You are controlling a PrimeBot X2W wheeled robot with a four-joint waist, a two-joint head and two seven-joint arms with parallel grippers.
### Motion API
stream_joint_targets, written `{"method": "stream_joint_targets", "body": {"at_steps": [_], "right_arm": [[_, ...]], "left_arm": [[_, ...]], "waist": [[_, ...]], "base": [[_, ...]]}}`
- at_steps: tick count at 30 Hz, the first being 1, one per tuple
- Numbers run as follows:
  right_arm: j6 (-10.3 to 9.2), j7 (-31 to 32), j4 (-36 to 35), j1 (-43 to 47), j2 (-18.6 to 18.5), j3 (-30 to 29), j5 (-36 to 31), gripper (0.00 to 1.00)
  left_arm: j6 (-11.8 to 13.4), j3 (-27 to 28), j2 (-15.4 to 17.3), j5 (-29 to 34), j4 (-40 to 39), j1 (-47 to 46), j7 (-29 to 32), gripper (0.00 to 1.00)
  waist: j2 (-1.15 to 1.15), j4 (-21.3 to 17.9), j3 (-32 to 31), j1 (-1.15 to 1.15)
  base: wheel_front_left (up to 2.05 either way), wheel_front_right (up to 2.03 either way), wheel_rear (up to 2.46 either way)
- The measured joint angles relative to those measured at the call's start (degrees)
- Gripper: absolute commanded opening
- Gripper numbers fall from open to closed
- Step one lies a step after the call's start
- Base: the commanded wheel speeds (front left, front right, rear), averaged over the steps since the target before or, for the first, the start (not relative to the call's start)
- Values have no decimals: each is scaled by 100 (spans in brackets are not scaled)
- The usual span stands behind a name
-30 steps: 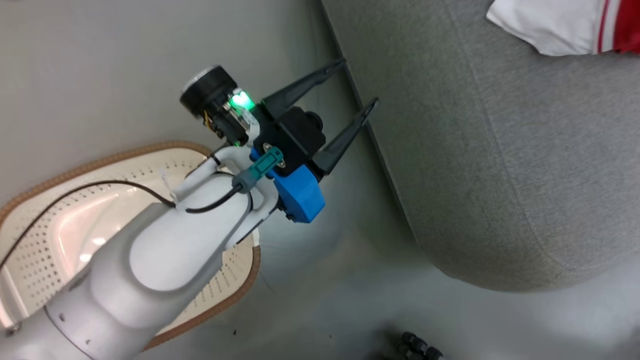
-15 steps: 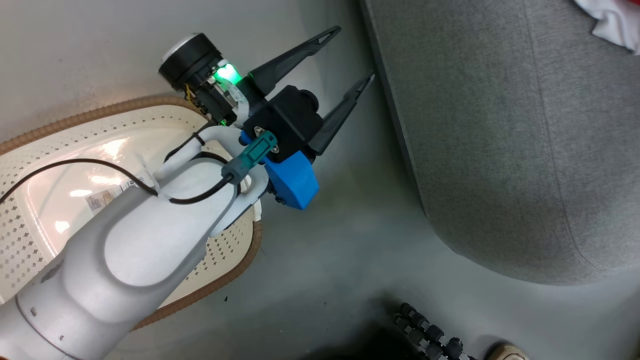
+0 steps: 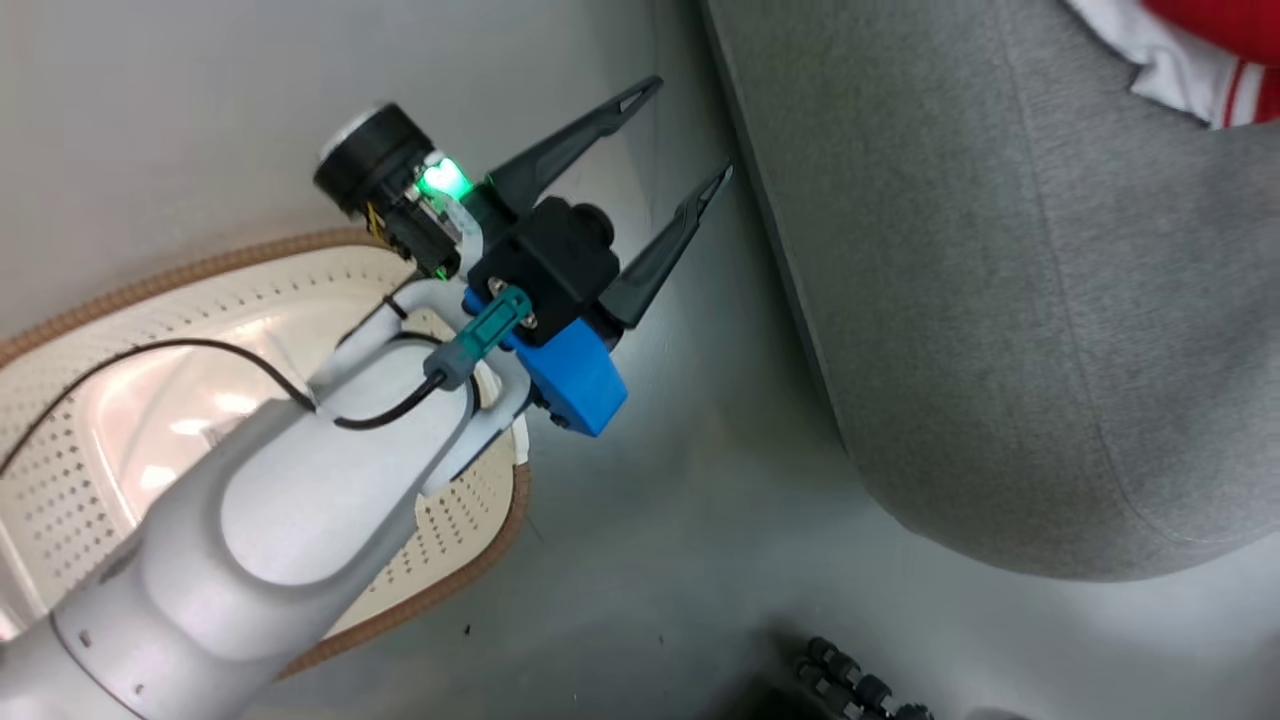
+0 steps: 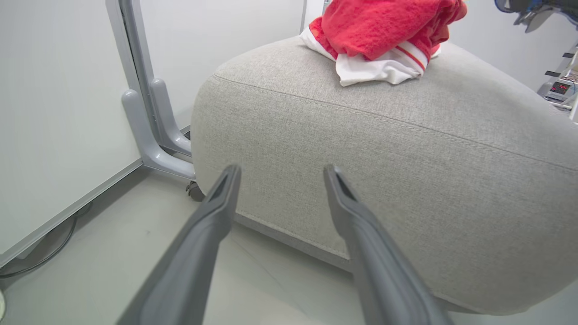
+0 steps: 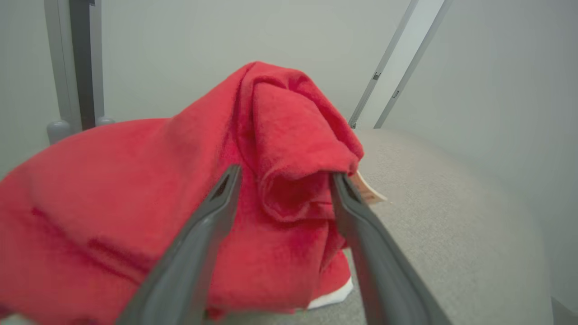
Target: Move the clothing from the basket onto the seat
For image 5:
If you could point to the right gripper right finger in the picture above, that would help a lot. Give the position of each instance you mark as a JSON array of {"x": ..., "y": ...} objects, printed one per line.
[{"x": 384, "y": 275}]

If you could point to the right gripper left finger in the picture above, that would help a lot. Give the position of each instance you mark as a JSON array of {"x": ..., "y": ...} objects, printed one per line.
[{"x": 189, "y": 266}]

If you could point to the red garment with white trim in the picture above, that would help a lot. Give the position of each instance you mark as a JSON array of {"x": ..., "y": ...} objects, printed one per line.
[{"x": 113, "y": 194}]

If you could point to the white slanted frame strip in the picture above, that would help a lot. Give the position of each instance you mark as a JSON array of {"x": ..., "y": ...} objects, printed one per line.
[{"x": 406, "y": 45}]

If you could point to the grey vertical stand post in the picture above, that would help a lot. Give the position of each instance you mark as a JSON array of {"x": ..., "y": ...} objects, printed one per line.
[{"x": 76, "y": 63}]

